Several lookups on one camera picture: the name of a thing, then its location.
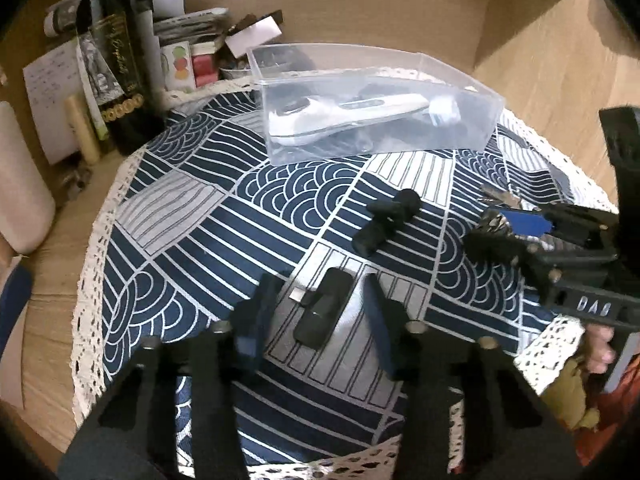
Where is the bunch of keys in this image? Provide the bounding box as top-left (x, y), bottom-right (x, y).
top-left (463, 184), bottom-right (580, 266)

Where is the black usb stick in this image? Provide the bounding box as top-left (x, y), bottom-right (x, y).
top-left (290, 268), bottom-right (354, 350)

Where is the black cylindrical clip object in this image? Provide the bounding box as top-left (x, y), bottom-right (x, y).
top-left (352, 188), bottom-right (421, 258)

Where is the silver white handheld device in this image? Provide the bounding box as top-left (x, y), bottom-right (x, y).
top-left (266, 93), bottom-right (462, 146)

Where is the clear plastic box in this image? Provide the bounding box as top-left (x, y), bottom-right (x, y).
top-left (247, 44), bottom-right (504, 165)

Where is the person right hand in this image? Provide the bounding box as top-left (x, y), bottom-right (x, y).
top-left (582, 324), bottom-right (616, 374)

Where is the blue patterned tablecloth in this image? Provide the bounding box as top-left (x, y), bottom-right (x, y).
top-left (70, 92), bottom-right (611, 479)

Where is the wooden roller stick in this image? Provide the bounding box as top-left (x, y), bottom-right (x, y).
top-left (64, 93), bottom-right (102, 166)

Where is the dark wine bottle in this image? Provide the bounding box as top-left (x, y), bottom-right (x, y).
top-left (76, 0), bottom-right (165, 155)

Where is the stack of papers and books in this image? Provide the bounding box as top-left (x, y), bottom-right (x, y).
top-left (41, 0), bottom-right (284, 106)

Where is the white small box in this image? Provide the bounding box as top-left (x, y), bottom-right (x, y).
top-left (224, 15), bottom-right (282, 58)

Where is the white handwritten paper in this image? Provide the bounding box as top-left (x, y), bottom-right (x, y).
top-left (23, 39), bottom-right (89, 165)

